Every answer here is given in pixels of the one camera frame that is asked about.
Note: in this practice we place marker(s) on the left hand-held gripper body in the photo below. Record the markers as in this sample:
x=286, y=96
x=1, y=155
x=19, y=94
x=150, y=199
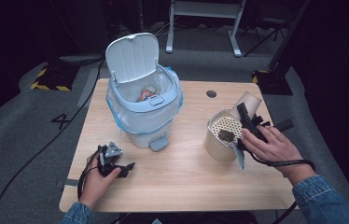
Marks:
x=112, y=151

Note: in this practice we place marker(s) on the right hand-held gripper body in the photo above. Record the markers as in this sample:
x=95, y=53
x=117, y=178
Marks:
x=256, y=123

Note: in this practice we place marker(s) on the wet tea leaves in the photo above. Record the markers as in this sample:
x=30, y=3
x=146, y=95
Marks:
x=226, y=135

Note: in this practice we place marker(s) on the beige container with strainer top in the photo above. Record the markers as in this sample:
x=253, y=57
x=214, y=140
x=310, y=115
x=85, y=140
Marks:
x=217, y=147

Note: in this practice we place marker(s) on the white blue pedal trash bin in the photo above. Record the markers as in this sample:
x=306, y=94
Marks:
x=146, y=121

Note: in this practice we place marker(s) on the blue orange snack packet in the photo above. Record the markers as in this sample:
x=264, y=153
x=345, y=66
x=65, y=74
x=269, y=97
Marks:
x=145, y=95

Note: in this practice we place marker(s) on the person's left hand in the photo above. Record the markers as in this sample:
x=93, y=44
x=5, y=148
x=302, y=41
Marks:
x=94, y=186

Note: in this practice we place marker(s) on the person's right hand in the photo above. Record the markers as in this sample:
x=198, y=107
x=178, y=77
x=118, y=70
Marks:
x=278, y=149

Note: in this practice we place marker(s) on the clear blue plastic bin liner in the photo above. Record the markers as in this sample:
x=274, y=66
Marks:
x=138, y=122

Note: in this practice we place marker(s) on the stand with striped base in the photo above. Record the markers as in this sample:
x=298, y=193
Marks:
x=275, y=82
x=54, y=79

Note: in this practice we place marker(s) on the grey tape piece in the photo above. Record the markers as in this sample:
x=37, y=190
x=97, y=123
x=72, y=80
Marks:
x=70, y=182

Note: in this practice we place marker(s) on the grey floor tape strip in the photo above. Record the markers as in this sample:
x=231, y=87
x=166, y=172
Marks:
x=88, y=87

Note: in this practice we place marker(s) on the person's dark clothing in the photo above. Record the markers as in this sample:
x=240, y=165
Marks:
x=188, y=218

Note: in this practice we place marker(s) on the black tripod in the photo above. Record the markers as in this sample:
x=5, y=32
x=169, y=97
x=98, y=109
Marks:
x=269, y=28

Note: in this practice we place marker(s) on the white metal desk frame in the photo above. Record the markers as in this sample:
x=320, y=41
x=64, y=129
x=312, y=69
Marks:
x=205, y=9

